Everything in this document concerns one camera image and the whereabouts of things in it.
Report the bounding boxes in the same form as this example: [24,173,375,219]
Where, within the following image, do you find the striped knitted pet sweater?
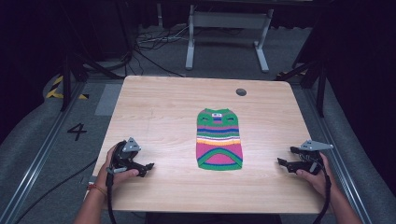
[195,107,244,172]

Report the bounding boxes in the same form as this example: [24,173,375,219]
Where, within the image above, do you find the aluminium floor rail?
[0,81,87,224]
[302,87,373,224]

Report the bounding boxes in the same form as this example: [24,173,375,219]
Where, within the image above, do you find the person's right hand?
[295,151,338,198]

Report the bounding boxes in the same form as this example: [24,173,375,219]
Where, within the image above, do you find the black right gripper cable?
[312,161,332,224]

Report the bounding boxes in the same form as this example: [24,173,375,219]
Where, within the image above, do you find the white metal table frame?
[185,4,276,74]

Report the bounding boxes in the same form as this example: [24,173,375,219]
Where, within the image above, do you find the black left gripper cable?
[105,171,118,224]

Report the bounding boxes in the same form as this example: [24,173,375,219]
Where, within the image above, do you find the red string bracelet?
[87,183,108,198]

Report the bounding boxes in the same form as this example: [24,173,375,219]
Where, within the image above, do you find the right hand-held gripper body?
[290,139,334,175]

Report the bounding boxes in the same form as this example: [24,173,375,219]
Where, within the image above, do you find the bundle of floor cables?
[125,23,191,78]

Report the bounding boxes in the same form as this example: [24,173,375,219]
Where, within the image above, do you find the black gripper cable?
[312,161,332,224]
[105,171,118,224]

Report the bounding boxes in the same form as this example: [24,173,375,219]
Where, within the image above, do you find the yellow black hazard tape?
[45,75,90,101]

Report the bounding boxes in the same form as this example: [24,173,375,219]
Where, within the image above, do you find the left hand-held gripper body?
[106,136,143,175]

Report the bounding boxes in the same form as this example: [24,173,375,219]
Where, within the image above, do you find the person's left hand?
[94,144,140,194]

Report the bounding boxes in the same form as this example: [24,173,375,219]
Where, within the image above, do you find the thin black floor cable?
[13,158,99,224]

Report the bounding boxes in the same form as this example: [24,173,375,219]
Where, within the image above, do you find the black metal stand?
[275,57,329,119]
[59,50,126,113]

